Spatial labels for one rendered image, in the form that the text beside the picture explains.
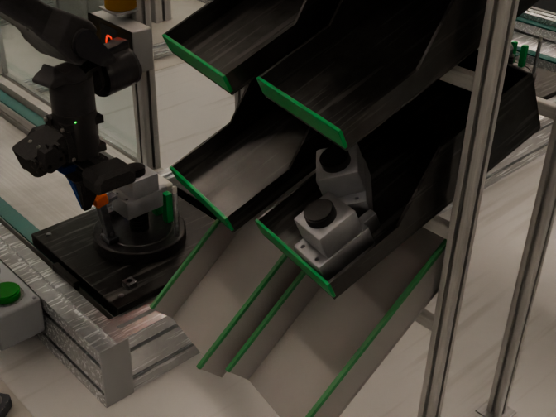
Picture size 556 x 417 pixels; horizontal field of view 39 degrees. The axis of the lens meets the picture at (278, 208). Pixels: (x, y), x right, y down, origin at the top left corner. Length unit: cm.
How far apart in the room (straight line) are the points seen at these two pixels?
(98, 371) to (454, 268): 50
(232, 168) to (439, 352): 31
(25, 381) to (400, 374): 53
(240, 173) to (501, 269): 64
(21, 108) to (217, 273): 83
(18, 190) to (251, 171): 69
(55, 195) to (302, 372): 71
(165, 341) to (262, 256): 22
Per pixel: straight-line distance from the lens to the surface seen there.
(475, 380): 119
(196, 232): 124
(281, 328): 94
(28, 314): 116
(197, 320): 101
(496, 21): 70
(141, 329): 108
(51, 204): 145
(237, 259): 100
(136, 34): 126
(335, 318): 91
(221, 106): 190
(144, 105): 137
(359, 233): 76
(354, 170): 77
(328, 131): 67
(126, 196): 118
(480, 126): 73
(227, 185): 90
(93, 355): 108
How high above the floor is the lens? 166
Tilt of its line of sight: 32 degrees down
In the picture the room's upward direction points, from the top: 2 degrees clockwise
